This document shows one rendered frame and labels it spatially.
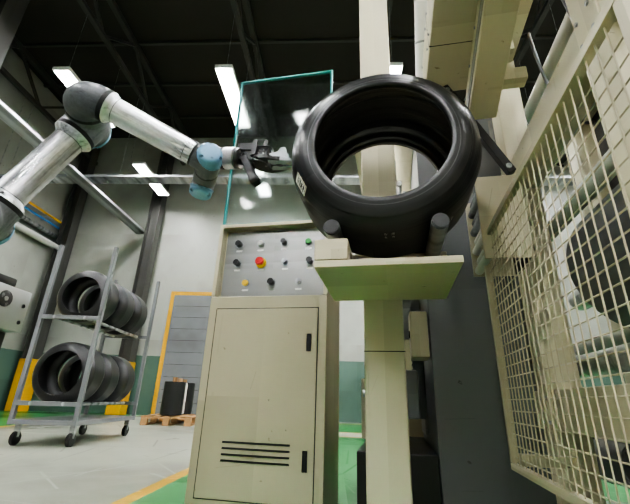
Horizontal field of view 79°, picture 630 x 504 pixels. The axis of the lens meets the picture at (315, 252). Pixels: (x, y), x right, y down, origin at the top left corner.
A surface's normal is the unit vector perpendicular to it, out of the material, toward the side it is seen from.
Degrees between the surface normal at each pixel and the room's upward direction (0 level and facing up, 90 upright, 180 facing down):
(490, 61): 162
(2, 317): 90
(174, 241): 90
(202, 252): 90
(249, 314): 90
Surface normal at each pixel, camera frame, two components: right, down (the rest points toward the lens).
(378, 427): -0.19, -0.36
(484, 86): -0.09, 0.77
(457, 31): -0.04, 0.93
